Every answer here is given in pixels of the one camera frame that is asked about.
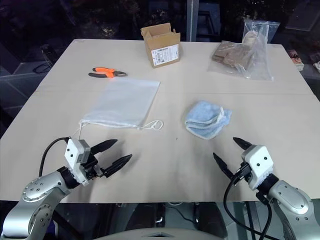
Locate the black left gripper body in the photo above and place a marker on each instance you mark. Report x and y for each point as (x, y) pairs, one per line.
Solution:
(90, 167)

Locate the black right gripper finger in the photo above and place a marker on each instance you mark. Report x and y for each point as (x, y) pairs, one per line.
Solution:
(242, 143)
(223, 166)

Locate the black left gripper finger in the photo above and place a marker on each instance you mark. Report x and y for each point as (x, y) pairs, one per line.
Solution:
(117, 165)
(105, 145)

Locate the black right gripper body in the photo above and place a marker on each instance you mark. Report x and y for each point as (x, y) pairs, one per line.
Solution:
(243, 172)

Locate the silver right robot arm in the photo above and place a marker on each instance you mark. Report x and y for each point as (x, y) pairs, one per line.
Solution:
(292, 200)

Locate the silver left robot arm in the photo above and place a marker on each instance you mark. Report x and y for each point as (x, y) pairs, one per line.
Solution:
(37, 197)

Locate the light blue cloth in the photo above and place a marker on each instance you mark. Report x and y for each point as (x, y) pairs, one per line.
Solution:
(206, 120)

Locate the plastic bag with brown blocks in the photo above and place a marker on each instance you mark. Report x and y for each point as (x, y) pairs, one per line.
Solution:
(235, 58)

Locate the clear upright zip bag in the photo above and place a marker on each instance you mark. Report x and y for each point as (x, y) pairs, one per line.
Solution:
(260, 33)

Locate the orange and black pliers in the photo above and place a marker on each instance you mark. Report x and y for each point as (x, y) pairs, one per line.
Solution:
(105, 72)

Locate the open brown cardboard box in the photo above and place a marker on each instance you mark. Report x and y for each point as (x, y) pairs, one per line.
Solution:
(165, 48)

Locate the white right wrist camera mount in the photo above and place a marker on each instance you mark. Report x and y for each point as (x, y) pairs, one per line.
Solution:
(258, 162)

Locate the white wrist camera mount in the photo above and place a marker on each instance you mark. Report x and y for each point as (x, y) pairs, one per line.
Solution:
(72, 152)
(258, 162)

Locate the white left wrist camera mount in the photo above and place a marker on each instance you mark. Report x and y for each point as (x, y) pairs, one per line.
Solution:
(72, 152)

